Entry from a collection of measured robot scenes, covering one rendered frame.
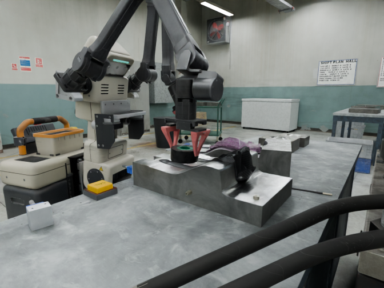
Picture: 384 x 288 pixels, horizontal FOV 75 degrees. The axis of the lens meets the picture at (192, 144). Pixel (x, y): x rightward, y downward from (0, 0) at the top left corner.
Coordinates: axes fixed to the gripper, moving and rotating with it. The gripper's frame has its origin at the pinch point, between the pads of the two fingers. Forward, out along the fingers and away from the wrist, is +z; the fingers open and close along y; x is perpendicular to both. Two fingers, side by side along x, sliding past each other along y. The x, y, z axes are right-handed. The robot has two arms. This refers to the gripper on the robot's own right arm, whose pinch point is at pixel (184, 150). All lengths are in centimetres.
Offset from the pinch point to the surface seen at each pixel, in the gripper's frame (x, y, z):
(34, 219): -31.2, -23.1, 16.0
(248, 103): 673, -266, 28
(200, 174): 3.7, 3.4, 7.3
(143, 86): 444, -480, -13
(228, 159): 10.4, 8.8, 3.0
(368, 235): -4.7, 44.1, 6.6
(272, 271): -19.1, 32.3, 10.4
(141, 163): 4.8, -22.8, 9.8
